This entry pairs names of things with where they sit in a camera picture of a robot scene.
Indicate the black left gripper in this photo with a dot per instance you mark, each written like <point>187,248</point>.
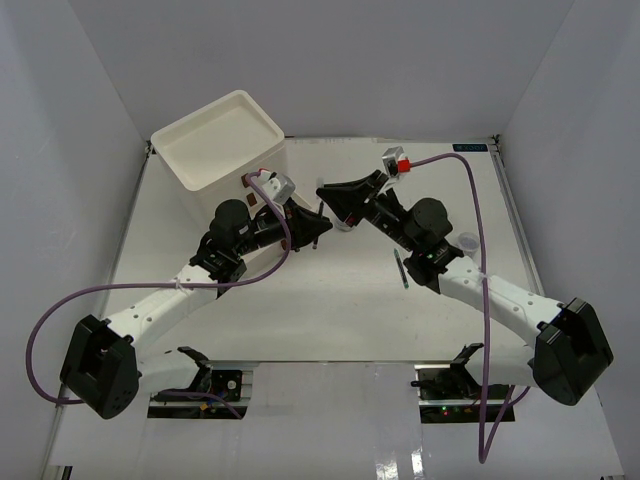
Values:
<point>306,225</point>

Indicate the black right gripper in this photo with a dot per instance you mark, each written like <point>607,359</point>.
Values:
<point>349,198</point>

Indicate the black gel pen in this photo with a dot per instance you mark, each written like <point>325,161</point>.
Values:
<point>316,239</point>

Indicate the clear jar of paper clips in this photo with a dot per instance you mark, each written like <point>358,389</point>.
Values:
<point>343,225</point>

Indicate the green gel pen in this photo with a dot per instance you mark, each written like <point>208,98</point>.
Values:
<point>401,268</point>

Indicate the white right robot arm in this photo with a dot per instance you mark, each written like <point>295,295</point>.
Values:
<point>565,349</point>

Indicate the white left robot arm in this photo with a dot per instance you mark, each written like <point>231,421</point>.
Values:
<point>106,366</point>

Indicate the white drawer cabinet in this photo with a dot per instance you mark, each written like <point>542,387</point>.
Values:
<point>230,120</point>

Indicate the blue table label sticker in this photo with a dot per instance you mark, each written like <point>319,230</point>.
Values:
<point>470,147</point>

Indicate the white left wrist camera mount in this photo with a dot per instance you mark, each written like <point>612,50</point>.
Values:
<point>279,188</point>

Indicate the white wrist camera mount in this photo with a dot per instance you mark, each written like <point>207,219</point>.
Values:
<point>279,188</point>
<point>396,164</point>

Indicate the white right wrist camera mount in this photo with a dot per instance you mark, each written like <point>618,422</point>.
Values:
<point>396,164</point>

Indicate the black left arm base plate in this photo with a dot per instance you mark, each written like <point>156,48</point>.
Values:
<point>212,386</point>

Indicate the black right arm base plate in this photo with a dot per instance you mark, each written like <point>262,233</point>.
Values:
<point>451,382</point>

